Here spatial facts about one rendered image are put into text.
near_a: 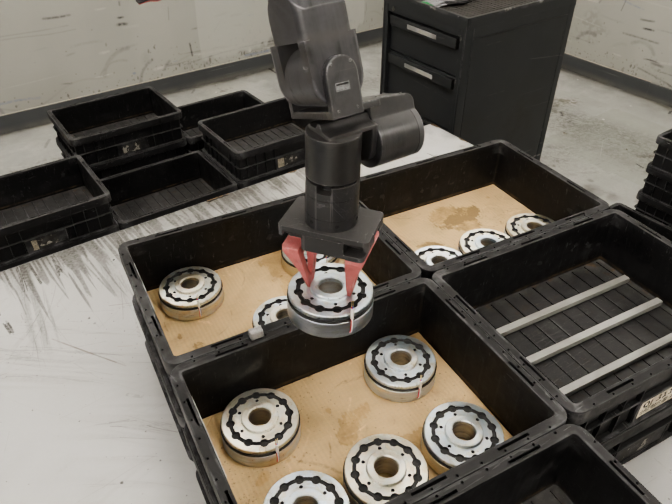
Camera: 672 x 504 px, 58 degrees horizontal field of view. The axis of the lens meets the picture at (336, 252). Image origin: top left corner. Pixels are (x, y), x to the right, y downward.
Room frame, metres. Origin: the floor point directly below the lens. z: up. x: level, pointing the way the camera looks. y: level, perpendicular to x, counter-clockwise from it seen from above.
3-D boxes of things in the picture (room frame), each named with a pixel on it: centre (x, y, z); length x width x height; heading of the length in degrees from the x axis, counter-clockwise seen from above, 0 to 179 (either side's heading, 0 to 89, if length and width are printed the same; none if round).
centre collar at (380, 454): (0.42, -0.06, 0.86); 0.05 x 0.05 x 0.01
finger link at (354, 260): (0.54, 0.00, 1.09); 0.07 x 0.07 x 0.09; 71
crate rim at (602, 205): (0.94, -0.24, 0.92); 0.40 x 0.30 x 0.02; 118
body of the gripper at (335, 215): (0.55, 0.00, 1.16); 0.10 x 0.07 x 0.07; 71
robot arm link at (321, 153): (0.55, 0.00, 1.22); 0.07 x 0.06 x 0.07; 125
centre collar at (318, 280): (0.54, 0.01, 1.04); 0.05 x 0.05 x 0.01
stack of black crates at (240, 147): (1.95, 0.24, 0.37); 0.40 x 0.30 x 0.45; 126
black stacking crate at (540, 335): (0.67, -0.38, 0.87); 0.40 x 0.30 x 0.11; 118
